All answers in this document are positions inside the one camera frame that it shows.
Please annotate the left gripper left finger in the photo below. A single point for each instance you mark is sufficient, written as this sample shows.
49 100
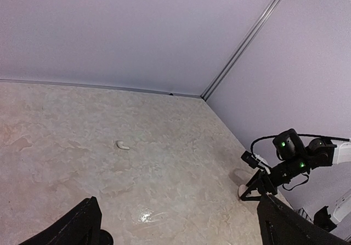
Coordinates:
81 225

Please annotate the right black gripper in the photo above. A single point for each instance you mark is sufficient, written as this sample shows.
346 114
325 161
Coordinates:
280 174

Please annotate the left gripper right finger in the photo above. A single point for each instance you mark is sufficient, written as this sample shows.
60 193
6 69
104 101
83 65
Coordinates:
279 224

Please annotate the white earbud charging case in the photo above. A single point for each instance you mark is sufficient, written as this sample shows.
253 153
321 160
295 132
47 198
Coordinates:
241 190

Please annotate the white earbud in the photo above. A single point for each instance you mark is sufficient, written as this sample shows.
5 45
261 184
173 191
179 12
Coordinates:
121 145

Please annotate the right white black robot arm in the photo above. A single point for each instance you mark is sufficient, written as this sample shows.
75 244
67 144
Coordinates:
295 159

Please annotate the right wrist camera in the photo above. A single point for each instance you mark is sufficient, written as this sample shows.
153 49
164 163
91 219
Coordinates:
255 161

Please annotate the right aluminium frame post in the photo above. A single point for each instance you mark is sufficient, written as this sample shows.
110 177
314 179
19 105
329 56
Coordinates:
240 49

